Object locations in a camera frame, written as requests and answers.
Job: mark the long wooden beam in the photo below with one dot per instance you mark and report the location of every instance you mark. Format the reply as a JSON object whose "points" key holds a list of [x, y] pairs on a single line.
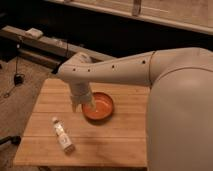
{"points": [[47, 44]]}

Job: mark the black object at left edge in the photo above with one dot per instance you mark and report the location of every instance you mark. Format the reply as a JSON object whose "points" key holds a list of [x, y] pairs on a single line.
{"points": [[15, 140]]}

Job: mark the small clear plastic bottle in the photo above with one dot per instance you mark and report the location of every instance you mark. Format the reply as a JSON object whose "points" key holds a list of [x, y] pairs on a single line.
{"points": [[63, 138]]}

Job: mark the white block on beam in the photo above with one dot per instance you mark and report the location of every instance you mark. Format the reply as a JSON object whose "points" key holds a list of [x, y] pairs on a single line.
{"points": [[35, 33]]}

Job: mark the orange ceramic bowl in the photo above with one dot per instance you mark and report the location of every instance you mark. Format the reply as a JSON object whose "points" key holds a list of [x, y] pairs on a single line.
{"points": [[103, 109]]}

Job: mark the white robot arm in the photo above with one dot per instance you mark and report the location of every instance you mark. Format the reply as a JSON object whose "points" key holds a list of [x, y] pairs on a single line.
{"points": [[179, 119]]}

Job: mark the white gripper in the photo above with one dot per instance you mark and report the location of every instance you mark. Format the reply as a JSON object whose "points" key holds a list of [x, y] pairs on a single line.
{"points": [[81, 94]]}

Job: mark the black power adapter with cable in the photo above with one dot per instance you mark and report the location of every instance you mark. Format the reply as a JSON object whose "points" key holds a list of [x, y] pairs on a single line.
{"points": [[18, 78]]}

